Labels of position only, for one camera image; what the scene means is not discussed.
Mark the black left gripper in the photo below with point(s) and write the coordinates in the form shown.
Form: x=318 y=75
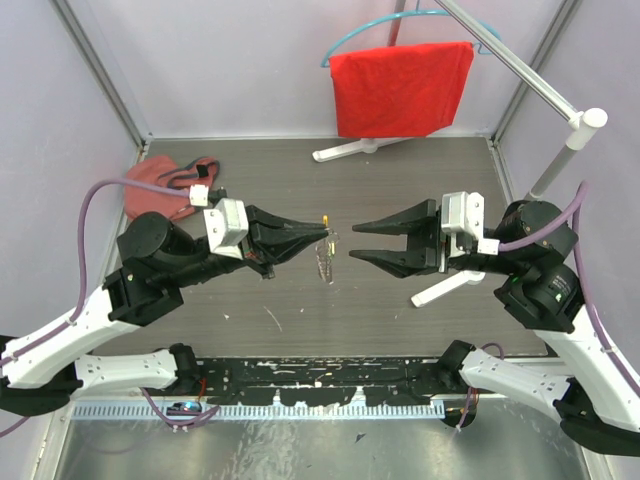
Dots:
x=263 y=257

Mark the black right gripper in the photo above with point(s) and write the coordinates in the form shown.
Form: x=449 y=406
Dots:
x=398 y=261

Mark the large keyring with yellow grip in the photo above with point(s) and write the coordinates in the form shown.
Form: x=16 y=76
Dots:
x=324 y=261

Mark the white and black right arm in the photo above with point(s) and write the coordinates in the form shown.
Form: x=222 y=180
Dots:
x=596 y=404

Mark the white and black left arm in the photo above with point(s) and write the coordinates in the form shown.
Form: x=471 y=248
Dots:
x=43 y=371

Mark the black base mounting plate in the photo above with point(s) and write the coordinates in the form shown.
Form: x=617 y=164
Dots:
x=325 y=381

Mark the red cloth on hanger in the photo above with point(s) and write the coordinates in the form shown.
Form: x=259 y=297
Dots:
x=402 y=91

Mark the white garment rack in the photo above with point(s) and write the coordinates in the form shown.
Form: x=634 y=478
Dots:
x=584 y=124

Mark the teal clothes hanger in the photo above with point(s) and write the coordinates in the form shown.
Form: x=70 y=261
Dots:
x=400 y=30

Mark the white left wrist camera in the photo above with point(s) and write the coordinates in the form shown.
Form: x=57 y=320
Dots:
x=226 y=220

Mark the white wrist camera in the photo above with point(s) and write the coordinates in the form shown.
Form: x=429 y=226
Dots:
x=226 y=220
x=462 y=223

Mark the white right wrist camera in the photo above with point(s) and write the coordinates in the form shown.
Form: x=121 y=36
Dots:
x=462 y=223

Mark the slotted grey cable duct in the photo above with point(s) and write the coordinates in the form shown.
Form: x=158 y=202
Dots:
x=141 y=410

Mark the aluminium frame post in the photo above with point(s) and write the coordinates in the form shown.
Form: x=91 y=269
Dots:
x=83 y=26

